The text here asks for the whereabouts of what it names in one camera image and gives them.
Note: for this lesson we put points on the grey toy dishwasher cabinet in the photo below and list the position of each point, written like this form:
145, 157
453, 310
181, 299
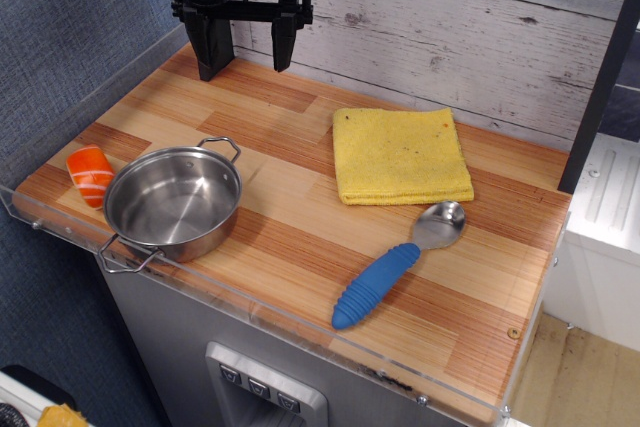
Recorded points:
171, 329

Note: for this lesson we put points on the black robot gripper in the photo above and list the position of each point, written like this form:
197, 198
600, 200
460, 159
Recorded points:
209, 31

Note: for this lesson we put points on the black vertical frame post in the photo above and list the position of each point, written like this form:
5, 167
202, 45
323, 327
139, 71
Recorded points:
609, 71

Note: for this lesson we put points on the orange salmon sushi toy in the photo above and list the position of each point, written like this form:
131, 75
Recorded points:
91, 174

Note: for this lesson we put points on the blue handled metal spoon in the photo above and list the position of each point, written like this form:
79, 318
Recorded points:
439, 226

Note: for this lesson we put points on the clear acrylic table guard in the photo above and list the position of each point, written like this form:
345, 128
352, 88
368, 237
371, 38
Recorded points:
449, 333

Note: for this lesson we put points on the stainless steel pot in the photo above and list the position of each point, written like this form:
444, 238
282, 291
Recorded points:
176, 204

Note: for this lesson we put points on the yellow folded towel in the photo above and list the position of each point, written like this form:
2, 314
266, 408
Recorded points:
386, 157

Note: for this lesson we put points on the white plastic side unit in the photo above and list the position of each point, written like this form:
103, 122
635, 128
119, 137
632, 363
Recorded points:
594, 284

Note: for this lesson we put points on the silver button control panel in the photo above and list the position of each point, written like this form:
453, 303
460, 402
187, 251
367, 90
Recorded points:
254, 394

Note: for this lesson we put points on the yellow object bottom left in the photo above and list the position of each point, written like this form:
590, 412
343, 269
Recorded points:
61, 416

